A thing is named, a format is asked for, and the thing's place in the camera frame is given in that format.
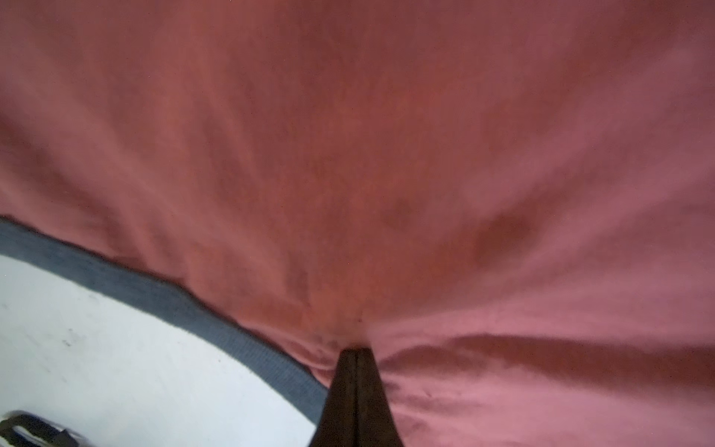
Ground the red tank top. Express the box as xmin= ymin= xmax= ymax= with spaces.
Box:
xmin=1 ymin=1 xmax=714 ymax=446

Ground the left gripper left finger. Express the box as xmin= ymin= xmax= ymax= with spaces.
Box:
xmin=309 ymin=350 xmax=357 ymax=447

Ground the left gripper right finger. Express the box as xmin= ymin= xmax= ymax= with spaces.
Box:
xmin=355 ymin=348 xmax=403 ymax=447

